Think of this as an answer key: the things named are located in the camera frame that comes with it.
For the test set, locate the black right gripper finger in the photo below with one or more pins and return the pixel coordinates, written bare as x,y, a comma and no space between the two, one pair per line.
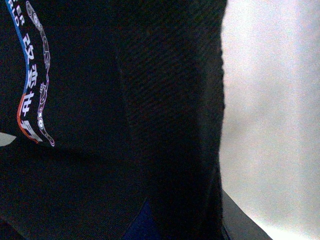
236,225

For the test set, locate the black printed t-shirt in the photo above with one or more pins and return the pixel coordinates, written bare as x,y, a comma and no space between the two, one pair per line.
116,109

